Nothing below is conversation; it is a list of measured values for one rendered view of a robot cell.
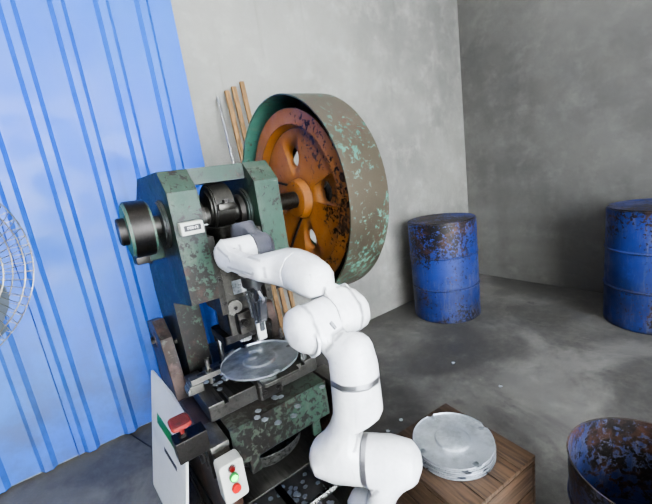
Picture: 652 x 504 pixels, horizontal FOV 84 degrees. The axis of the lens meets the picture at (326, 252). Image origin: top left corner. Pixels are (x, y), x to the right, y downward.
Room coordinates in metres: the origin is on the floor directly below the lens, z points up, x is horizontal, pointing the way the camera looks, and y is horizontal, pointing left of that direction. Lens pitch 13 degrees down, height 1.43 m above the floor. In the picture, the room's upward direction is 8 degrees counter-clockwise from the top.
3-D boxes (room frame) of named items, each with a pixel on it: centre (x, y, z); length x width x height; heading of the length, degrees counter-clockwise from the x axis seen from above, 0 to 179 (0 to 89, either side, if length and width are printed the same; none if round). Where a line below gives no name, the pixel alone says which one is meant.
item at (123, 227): (1.36, 0.37, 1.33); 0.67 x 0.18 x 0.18; 124
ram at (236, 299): (1.33, 0.35, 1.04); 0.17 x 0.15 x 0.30; 34
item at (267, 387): (1.22, 0.27, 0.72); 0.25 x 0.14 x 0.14; 34
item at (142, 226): (1.24, 0.59, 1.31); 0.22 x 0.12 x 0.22; 34
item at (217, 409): (1.36, 0.37, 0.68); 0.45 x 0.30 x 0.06; 124
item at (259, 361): (1.26, 0.30, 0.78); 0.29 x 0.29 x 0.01
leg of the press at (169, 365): (1.33, 0.67, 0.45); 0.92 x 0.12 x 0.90; 34
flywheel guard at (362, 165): (1.64, 0.15, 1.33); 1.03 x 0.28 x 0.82; 34
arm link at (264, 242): (1.16, 0.23, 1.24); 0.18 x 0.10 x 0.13; 32
